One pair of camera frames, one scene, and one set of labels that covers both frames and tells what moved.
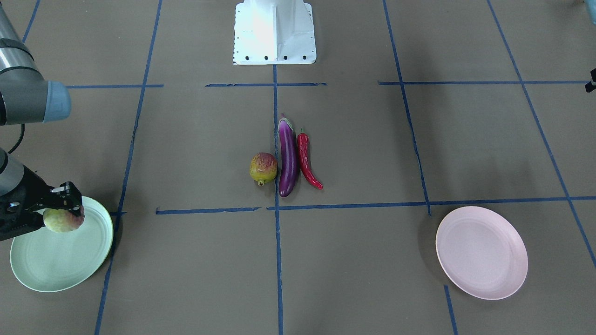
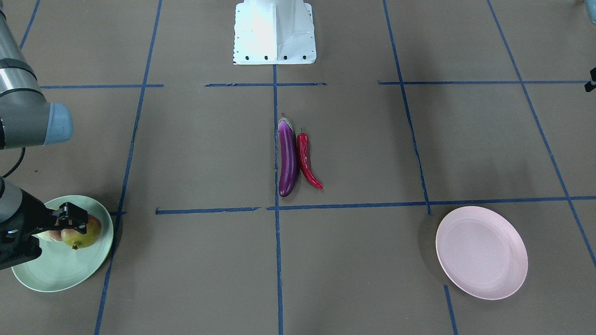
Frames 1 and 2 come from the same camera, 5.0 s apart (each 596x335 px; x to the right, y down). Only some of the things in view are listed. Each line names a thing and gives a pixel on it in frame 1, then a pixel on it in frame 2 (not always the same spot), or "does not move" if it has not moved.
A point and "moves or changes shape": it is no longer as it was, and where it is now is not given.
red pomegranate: (263, 168) -> (76, 240)
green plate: (44, 260) does not move
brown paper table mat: (309, 198) does not move
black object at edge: (591, 86) does not move
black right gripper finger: (66, 196) -> (68, 216)
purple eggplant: (289, 164) does not move
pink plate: (482, 252) does not move
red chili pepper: (305, 157) does not move
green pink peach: (61, 221) moves or changes shape
